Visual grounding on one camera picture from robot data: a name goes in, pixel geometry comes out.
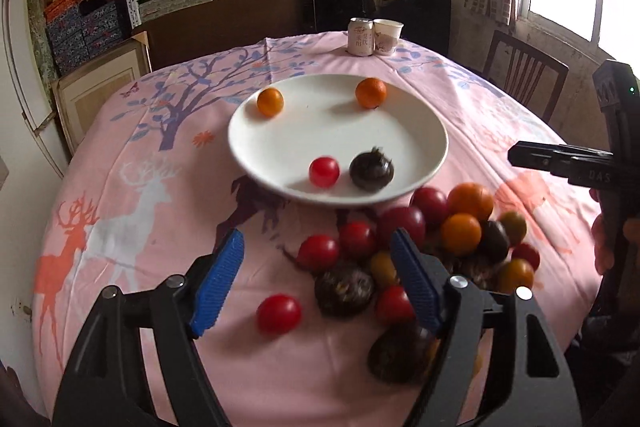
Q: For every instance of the large dark water chestnut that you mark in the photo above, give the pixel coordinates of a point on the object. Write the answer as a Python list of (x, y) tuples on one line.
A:
[(343, 293)]

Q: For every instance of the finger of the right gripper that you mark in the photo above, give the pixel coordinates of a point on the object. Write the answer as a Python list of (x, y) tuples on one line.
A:
[(563, 160)]

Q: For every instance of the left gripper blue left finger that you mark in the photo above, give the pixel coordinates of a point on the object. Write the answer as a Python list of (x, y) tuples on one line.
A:
[(215, 284)]

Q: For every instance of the dark wooden chair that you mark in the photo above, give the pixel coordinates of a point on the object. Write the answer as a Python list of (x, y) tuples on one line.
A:
[(525, 69)]

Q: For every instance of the orange kumquat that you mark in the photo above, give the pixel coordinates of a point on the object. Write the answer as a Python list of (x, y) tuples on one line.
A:
[(270, 102)]

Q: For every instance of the white ceramic plate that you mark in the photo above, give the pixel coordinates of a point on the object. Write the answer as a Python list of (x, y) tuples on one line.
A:
[(321, 117)]

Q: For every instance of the orange tangerine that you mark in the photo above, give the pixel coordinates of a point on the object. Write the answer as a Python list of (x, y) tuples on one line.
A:
[(371, 93)]

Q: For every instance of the framed picture leaning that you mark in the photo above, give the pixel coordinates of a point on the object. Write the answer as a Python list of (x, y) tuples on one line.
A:
[(80, 95)]

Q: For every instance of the red cherry tomato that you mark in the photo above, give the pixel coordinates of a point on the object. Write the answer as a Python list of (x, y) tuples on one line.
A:
[(278, 315), (324, 171)]

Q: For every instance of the white paper cup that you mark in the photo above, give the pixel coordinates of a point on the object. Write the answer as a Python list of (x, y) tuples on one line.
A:
[(386, 36)]

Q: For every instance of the large red plum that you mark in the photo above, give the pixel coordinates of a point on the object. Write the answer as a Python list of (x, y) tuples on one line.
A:
[(408, 218)]

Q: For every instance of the pink drink can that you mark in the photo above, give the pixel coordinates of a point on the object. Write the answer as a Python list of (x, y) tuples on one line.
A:
[(360, 37)]

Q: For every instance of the pink deer print tablecloth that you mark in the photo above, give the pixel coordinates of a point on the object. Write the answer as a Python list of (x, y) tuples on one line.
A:
[(153, 185)]

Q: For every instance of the red cherry tomato front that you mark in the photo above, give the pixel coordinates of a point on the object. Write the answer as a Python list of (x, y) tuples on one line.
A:
[(278, 315)]

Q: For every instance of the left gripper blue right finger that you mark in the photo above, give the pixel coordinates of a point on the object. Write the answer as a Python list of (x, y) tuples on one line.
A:
[(421, 276)]

